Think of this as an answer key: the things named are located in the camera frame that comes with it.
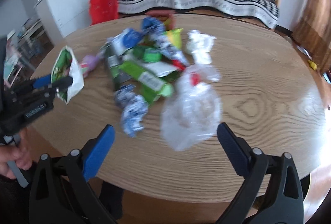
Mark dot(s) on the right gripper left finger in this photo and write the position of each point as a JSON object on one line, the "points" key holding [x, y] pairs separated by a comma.
{"points": [[60, 190]]}

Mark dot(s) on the long green snack wrapper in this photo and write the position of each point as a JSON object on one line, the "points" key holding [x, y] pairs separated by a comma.
{"points": [[152, 87]]}

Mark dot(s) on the yellow green snack bag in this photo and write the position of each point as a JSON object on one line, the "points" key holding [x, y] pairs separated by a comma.
{"points": [[174, 36]]}

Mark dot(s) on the blue white wrapper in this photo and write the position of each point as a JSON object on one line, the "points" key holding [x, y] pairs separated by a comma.
{"points": [[134, 108], [152, 28]]}

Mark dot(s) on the dark green wrapper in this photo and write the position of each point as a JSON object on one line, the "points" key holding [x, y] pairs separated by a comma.
{"points": [[113, 62]]}

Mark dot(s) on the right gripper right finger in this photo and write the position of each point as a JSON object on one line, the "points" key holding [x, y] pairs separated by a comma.
{"points": [[283, 199]]}

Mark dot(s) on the person's left hand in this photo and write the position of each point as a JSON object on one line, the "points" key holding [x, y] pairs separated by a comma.
{"points": [[20, 155]]}

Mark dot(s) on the wooden table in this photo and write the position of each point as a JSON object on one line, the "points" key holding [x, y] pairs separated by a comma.
{"points": [[266, 95]]}

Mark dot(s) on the yellow toy on floor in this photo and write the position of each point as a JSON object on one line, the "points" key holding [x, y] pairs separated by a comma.
{"points": [[312, 65]]}

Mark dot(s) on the red snack box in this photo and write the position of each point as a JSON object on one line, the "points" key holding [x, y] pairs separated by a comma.
{"points": [[165, 16]]}

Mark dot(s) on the blue white top wrapper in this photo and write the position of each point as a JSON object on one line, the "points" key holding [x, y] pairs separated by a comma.
{"points": [[152, 28]]}

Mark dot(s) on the clear plastic bag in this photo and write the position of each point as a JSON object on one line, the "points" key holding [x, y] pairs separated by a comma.
{"points": [[193, 113]]}

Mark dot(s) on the pink purple wrapper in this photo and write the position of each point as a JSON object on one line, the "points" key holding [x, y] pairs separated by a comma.
{"points": [[89, 63]]}

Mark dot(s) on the white cabinet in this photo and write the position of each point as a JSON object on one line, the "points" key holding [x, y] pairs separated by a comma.
{"points": [[62, 17]]}

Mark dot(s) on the green white snack bag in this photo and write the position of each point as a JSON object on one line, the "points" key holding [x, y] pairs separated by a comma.
{"points": [[65, 65]]}

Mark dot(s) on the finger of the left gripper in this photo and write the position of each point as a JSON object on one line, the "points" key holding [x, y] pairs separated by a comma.
{"points": [[57, 86], [41, 82]]}

